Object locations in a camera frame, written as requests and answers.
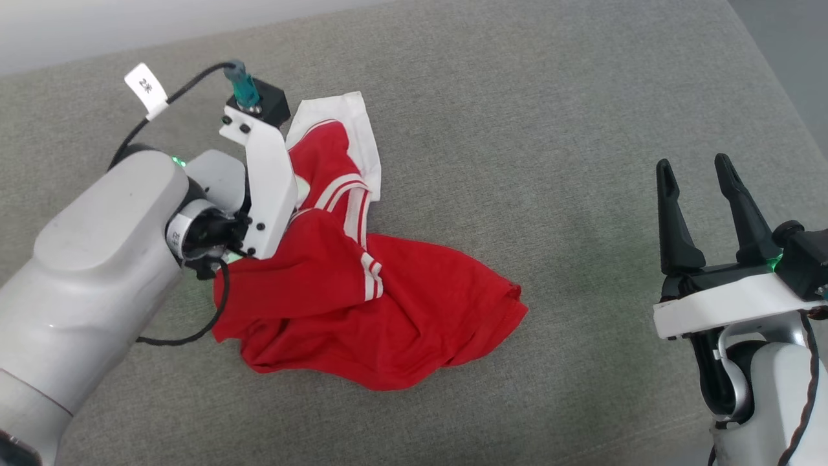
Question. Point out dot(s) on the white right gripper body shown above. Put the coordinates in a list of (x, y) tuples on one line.
[(731, 304)]

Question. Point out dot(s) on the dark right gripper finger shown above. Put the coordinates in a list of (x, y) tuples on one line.
[(747, 220), (673, 226)]

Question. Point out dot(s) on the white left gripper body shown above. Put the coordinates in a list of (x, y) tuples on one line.
[(268, 188)]

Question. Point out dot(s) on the red and white garment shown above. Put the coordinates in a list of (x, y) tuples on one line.
[(362, 317)]

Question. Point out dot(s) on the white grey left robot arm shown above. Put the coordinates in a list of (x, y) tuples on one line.
[(97, 272)]

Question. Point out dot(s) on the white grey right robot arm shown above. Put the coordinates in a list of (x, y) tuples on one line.
[(770, 395)]

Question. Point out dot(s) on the grey fabric sofa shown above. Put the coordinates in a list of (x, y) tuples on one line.
[(550, 129)]

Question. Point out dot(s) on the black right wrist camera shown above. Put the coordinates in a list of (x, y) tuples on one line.
[(805, 259)]

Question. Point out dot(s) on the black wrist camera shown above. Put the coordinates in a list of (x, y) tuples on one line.
[(272, 103), (805, 259)]

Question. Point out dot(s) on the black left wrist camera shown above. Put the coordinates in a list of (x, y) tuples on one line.
[(272, 103)]

